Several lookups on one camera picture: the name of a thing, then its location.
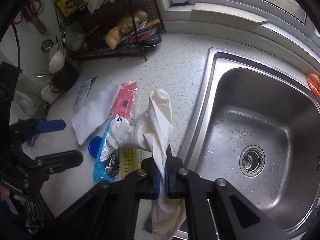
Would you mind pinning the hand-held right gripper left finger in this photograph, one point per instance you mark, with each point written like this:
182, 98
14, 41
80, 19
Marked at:
158, 180

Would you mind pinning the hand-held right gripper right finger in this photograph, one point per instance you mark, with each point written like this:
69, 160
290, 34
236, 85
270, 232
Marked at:
168, 180

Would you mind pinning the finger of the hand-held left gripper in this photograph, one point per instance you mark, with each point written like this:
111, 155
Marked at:
50, 125
62, 157

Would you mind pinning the blue bottle cap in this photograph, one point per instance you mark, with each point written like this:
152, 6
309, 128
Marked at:
94, 146

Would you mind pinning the yellow bristle scrub brush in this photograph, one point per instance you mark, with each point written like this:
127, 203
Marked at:
130, 160

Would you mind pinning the white paper tissue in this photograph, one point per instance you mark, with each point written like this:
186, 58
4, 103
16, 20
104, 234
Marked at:
90, 115

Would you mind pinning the silver printed sachet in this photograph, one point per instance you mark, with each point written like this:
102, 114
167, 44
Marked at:
83, 90

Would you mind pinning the white rubber glove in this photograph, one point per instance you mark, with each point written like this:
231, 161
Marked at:
155, 120

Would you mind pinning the pink and blue plastic package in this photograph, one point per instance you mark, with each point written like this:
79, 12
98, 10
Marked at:
125, 97

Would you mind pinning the steel wool scrubber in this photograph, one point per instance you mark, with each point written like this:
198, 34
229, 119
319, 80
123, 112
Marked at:
43, 111

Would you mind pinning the dark utensil cup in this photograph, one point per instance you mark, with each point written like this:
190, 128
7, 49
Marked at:
66, 76

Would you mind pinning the white spoon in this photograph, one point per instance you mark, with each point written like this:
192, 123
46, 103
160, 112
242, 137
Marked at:
57, 61

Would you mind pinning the stainless steel sink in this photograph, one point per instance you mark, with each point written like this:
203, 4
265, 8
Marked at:
250, 120

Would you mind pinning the ginger root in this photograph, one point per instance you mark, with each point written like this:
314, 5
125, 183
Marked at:
115, 36

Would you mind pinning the red scissors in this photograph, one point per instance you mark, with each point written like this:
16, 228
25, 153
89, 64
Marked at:
35, 5

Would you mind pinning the red snack packets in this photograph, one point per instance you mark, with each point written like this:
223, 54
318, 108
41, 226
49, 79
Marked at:
140, 32

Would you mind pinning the orange cloth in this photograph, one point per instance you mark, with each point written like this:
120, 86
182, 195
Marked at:
313, 85

